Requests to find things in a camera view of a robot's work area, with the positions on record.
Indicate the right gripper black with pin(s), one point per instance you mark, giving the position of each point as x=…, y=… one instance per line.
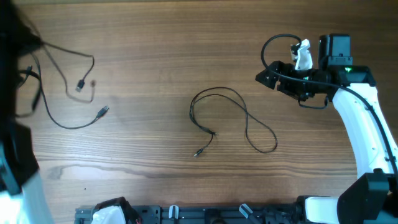
x=285, y=86

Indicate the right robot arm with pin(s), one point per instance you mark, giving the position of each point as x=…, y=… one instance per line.
x=372, y=198

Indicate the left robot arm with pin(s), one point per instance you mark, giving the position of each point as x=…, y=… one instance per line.
x=22, y=194

